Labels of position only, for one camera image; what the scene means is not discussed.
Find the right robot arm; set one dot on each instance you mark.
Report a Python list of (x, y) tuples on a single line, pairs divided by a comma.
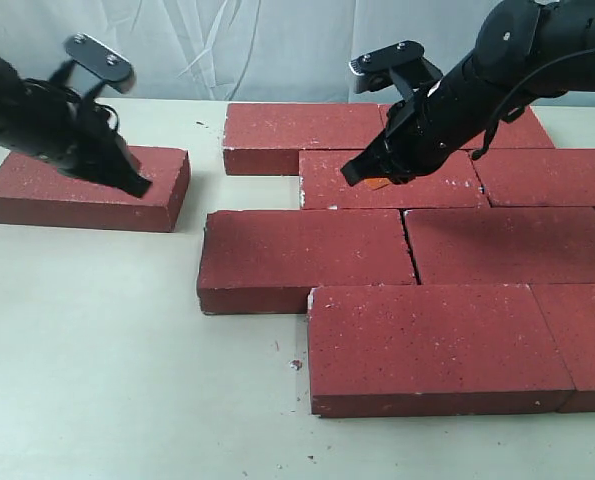
[(524, 51)]

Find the red brick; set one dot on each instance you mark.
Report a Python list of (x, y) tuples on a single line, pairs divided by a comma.
[(569, 311), (525, 133), (438, 350), (266, 138), (268, 261), (323, 187)]

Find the red brick third row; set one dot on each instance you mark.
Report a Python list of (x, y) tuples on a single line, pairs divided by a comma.
[(531, 245)]

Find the white backdrop cloth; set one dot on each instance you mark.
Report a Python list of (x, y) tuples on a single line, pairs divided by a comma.
[(238, 50)]

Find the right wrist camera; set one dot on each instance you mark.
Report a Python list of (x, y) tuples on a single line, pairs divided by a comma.
[(402, 65)]

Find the red brick second row right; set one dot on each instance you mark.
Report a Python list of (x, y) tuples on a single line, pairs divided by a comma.
[(538, 177)]

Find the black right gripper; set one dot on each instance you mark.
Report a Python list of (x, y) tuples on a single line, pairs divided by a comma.
[(422, 133)]

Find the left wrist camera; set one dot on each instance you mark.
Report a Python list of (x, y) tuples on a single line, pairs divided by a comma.
[(101, 61)]

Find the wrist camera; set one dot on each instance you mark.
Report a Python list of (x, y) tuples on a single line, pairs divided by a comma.
[(402, 65), (101, 61)]

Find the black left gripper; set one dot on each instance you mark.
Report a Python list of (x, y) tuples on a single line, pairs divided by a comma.
[(72, 133)]

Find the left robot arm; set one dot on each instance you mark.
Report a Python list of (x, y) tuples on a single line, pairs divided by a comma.
[(69, 74)]

